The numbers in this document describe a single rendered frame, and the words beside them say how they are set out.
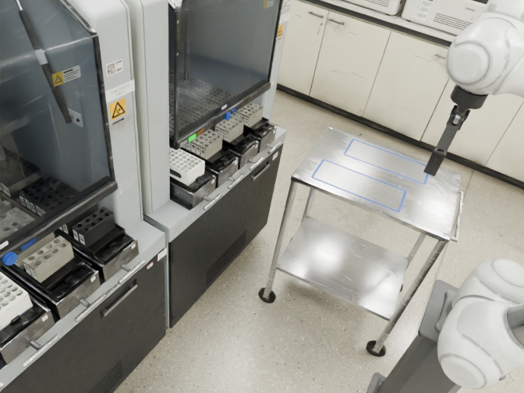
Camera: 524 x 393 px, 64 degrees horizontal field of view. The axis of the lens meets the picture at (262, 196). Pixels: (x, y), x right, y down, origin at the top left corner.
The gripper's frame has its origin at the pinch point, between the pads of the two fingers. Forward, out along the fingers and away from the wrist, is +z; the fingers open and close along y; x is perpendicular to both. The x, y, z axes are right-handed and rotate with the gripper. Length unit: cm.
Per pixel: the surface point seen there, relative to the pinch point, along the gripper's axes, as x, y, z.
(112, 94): 75, -39, -4
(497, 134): -30, 219, 85
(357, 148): 30, 50, 38
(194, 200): 66, -16, 42
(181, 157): 78, -9, 33
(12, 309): 70, -80, 35
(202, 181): 67, -10, 38
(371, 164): 21, 43, 38
